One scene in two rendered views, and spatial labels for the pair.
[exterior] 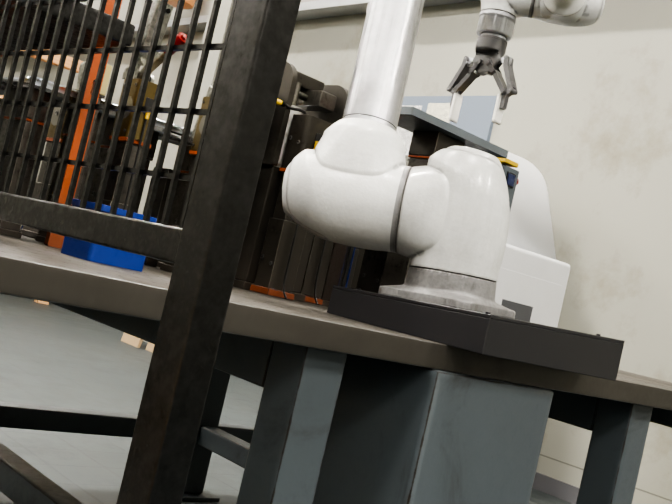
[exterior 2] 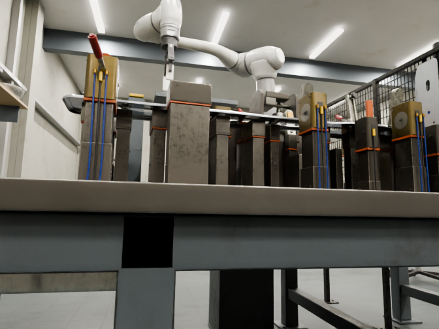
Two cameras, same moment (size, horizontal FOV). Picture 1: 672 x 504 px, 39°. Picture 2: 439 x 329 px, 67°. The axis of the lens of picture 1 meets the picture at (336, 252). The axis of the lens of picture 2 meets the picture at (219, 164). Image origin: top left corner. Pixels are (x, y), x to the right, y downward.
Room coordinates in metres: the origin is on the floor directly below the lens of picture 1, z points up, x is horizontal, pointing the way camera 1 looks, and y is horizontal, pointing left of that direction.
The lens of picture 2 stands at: (3.43, 0.63, 0.66)
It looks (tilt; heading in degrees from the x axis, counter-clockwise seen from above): 8 degrees up; 209
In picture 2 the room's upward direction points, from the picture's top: 1 degrees clockwise
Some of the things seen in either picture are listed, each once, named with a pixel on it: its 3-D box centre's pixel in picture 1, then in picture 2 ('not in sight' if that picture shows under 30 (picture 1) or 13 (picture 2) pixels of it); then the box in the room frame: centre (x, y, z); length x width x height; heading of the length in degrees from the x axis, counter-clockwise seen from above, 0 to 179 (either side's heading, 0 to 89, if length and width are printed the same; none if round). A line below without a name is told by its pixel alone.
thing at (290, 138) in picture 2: not in sight; (291, 169); (2.10, 0.24, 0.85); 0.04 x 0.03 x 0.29; 134
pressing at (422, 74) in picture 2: not in sight; (427, 98); (1.78, 0.75, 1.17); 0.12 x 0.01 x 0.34; 44
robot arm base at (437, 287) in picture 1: (455, 292); not in sight; (1.65, -0.22, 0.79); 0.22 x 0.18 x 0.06; 142
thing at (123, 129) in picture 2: not in sight; (122, 154); (2.66, -0.15, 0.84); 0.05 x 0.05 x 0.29; 44
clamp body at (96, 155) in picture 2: not in sight; (98, 127); (2.84, -0.06, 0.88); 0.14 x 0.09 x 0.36; 44
